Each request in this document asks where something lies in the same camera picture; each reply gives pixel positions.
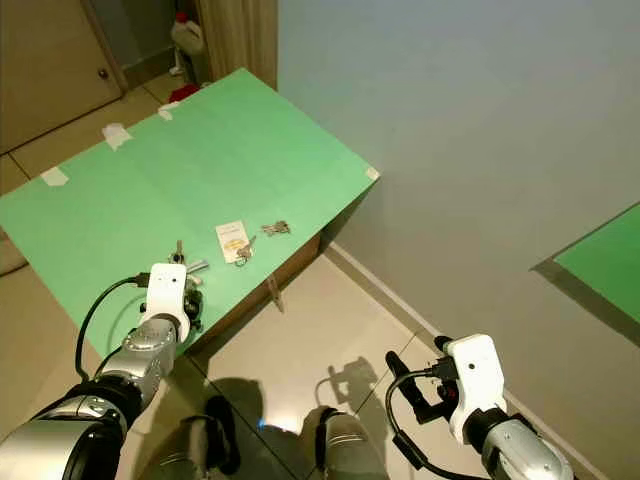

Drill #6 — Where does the robot right leg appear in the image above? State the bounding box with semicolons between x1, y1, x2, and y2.
310;405;396;480

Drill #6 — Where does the robot leg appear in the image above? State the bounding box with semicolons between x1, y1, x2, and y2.
195;395;243;476
310;405;396;480

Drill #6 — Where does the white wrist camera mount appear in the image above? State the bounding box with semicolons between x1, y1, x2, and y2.
445;334;509;446
143;263;189;341

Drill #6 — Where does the red object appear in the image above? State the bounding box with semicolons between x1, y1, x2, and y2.
168;83;203;104

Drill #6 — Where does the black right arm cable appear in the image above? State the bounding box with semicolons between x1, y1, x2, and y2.
385;370;471;480

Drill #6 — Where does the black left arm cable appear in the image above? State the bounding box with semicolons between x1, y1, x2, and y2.
78;276;151;386

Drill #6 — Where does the green wall board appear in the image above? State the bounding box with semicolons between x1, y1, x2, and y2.
550;202;640;326

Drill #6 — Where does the wooden cabinet panel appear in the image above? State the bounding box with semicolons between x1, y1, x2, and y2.
198;0;279;91

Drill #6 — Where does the white jug with red cap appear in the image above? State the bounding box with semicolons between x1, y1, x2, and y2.
170;10;209;79

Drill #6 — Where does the robot left leg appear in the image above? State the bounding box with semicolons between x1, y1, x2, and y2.
195;395;243;476

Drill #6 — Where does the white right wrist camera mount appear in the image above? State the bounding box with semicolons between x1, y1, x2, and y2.
445;334;509;446

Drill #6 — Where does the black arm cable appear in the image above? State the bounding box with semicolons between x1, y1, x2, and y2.
385;370;471;480
78;276;151;386

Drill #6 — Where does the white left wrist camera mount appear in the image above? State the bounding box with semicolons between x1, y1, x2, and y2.
143;263;189;341

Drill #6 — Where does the table with green cover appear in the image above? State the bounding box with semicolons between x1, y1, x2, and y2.
0;66;381;361

